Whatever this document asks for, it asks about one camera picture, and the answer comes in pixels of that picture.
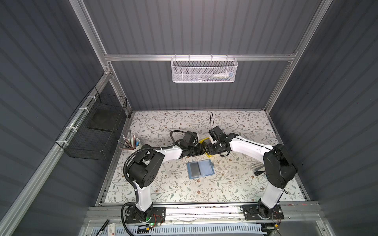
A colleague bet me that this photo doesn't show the yellow plastic card tray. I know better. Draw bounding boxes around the yellow plastic card tray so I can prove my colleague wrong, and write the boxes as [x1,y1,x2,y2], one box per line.
[199,137,213,157]

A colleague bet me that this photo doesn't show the blue leather card holder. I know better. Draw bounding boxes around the blue leather card holder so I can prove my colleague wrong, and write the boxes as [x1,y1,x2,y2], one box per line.
[187,159,215,180]

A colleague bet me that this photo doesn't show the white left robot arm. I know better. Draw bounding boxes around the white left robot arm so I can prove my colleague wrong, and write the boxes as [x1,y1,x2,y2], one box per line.
[123,130,205,213]

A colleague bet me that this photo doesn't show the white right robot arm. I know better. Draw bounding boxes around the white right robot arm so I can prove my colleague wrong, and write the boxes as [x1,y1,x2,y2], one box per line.
[207,126,298,210]

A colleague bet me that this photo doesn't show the white pen cup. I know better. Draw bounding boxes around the white pen cup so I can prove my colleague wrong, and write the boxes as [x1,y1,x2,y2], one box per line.
[128,138,142,151]

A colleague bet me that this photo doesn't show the pens in cup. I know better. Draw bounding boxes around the pens in cup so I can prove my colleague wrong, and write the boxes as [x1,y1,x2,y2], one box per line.
[117,130,136,150]

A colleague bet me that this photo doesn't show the white tube in basket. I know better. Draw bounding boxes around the white tube in basket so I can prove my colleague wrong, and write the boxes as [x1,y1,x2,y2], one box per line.
[203,72,234,80]

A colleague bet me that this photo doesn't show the black corrugated cable hose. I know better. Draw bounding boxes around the black corrugated cable hose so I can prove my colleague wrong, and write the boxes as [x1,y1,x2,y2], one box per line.
[122,130,190,189]

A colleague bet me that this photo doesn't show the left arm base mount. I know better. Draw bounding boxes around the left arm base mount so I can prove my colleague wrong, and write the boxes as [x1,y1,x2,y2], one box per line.
[125,206,166,224]

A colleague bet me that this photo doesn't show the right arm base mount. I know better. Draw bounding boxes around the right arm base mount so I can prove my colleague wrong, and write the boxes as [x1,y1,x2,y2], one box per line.
[240,204,284,221]

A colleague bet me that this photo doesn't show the white wire mesh basket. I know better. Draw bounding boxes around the white wire mesh basket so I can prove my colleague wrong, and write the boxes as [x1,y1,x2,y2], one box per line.
[170,56,238,83]

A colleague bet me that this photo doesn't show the black wire mesh basket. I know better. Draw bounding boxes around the black wire mesh basket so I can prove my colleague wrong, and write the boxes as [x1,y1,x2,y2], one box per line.
[56,89,128,161]

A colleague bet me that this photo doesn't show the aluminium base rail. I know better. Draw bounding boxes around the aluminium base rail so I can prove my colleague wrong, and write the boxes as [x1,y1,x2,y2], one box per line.
[84,201,325,225]

